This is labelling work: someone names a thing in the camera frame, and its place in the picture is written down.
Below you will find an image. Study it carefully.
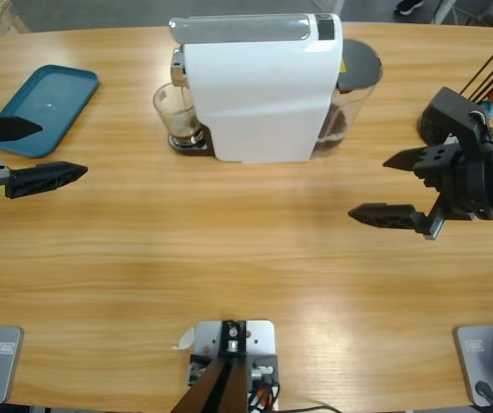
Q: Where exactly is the white capsule coffee machine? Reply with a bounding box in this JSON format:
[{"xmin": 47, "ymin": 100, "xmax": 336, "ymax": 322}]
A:
[{"xmin": 167, "ymin": 12, "xmax": 345, "ymax": 166}]

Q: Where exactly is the black capsule holder with rods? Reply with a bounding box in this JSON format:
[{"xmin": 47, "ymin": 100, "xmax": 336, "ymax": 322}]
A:
[{"xmin": 417, "ymin": 29, "xmax": 493, "ymax": 143}]

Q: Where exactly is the glass jar of dark beans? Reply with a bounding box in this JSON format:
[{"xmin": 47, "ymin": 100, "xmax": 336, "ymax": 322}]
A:
[{"xmin": 314, "ymin": 37, "xmax": 384, "ymax": 158}]

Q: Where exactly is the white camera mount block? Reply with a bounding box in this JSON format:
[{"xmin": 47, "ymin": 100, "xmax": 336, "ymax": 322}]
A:
[{"xmin": 185, "ymin": 319, "xmax": 281, "ymax": 410}]

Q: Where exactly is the white paper tag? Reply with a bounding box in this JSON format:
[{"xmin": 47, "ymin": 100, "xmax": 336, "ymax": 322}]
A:
[{"xmin": 170, "ymin": 326, "xmax": 196, "ymax": 352}]

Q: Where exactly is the white furniture frame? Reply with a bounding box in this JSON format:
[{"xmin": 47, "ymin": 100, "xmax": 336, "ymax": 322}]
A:
[{"xmin": 433, "ymin": 0, "xmax": 493, "ymax": 29}]

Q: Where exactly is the teal plastic tray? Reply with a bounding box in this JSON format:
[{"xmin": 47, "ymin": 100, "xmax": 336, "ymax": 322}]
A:
[{"xmin": 0, "ymin": 64, "xmax": 101, "ymax": 159}]

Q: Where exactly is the dark camera mount post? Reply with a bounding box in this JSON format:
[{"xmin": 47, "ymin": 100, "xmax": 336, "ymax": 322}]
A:
[{"xmin": 171, "ymin": 320, "xmax": 250, "ymax": 413}]

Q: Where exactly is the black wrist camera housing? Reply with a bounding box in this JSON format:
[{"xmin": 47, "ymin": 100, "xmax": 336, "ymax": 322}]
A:
[{"xmin": 420, "ymin": 87, "xmax": 493, "ymax": 151}]

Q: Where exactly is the clear drinking glass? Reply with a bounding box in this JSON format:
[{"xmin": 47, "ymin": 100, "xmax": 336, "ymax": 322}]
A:
[{"xmin": 152, "ymin": 82, "xmax": 204, "ymax": 147}]

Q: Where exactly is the orange red cable connector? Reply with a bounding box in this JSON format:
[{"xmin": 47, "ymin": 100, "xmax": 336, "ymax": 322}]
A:
[{"xmin": 248, "ymin": 385, "xmax": 280, "ymax": 408}]

